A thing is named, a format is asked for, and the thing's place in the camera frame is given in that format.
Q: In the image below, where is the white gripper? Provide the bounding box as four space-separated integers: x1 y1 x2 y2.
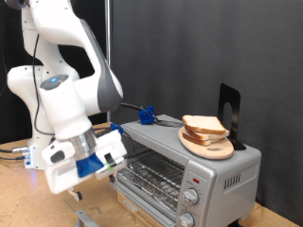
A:
45 131 128 201

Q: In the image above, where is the metal spatula with blue block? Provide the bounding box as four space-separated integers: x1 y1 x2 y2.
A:
121 102 185 128

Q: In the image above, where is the silver oven knob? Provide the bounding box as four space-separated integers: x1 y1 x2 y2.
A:
178 211 196 227
182 187 200 206

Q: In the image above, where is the silver toaster oven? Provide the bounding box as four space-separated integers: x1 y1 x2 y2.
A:
108 113 262 227

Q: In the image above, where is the round wooden cutting board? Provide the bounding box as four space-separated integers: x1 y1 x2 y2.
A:
177 126 235 160

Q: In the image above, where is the black metal bookend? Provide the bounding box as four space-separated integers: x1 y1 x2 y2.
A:
217 82 247 151

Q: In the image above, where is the vertical metal pole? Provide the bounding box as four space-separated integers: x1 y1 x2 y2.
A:
104 0 113 123

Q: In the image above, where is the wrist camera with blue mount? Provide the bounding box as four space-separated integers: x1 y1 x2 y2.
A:
76 152 117 178

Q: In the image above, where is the wire oven rack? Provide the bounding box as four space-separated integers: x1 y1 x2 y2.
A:
117 150 186 212

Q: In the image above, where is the black base cable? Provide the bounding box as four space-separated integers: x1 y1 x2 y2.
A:
0 146 31 154
0 154 27 162

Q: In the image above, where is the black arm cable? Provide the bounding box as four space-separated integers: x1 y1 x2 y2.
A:
31 33 57 136

